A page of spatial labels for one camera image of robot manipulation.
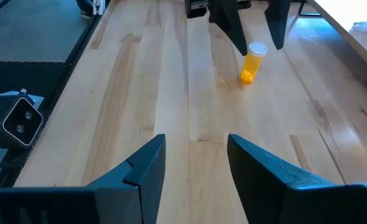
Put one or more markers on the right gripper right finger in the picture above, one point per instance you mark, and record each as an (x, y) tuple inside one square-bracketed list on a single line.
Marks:
[(273, 193)]

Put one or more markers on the person's foot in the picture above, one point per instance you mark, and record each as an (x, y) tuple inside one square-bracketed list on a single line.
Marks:
[(84, 6)]

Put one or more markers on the small orange pill bottle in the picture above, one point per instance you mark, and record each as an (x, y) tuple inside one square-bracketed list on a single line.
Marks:
[(252, 63)]

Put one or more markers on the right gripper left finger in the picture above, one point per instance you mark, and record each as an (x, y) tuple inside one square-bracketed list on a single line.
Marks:
[(140, 174)]

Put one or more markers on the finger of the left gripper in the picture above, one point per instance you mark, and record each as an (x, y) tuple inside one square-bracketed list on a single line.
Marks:
[(278, 21), (228, 25)]

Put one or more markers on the black aluminium table frame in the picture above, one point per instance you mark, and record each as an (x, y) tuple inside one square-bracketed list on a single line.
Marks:
[(77, 43)]

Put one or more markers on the black table-level camera box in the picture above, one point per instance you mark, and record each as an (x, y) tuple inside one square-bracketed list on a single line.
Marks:
[(14, 121)]

